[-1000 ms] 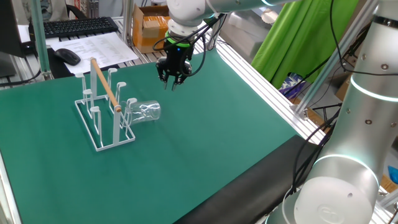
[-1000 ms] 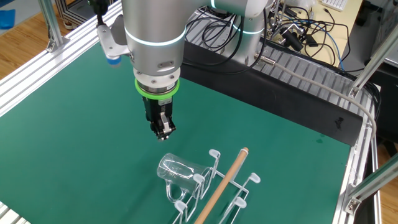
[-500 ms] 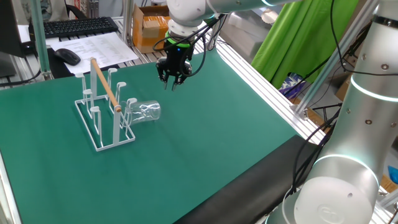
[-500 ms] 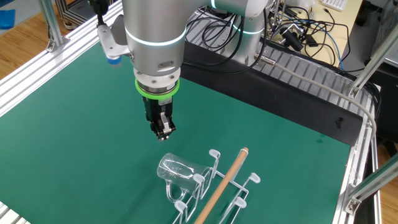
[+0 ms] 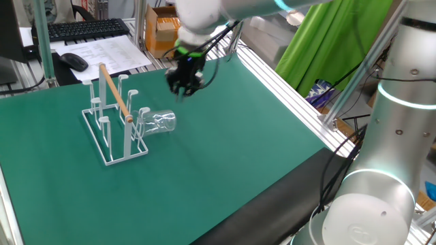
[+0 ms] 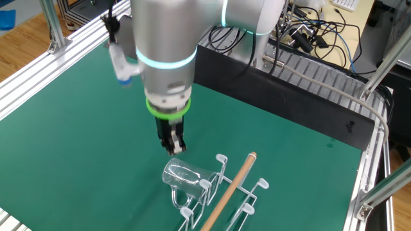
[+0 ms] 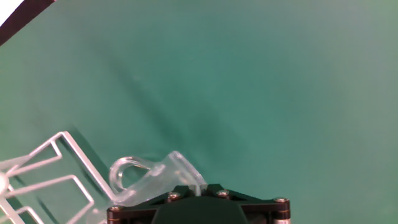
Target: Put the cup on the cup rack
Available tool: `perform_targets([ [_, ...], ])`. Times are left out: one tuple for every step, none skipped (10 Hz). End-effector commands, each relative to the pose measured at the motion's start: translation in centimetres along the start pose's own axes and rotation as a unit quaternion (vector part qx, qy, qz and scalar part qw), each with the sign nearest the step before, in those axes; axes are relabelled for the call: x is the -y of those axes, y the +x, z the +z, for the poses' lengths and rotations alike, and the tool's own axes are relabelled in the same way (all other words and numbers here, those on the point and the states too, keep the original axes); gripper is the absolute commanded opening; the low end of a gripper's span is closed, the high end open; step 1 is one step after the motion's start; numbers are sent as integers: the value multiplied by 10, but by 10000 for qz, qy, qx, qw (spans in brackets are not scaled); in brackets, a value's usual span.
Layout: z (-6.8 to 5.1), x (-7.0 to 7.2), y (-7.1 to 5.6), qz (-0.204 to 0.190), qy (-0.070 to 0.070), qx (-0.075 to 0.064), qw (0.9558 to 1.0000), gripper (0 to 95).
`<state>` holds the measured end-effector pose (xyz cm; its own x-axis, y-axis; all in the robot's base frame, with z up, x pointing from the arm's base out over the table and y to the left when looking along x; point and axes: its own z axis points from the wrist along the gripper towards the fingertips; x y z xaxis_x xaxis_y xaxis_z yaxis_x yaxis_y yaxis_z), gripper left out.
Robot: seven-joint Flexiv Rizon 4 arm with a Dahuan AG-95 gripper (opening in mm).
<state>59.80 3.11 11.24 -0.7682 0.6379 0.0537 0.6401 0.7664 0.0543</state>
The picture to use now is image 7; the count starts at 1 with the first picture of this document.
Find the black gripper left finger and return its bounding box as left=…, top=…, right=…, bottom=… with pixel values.
left=107, top=184, right=200, bottom=224

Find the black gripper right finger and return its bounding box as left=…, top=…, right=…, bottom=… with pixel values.
left=201, top=183, right=292, bottom=224

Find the clear glass cup with handle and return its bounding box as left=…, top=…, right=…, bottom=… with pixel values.
left=86, top=151, right=208, bottom=224

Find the green table mat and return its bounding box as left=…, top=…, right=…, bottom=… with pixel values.
left=0, top=0, right=398, bottom=224

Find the white wire cup rack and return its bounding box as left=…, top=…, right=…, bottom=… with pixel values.
left=0, top=130, right=118, bottom=224

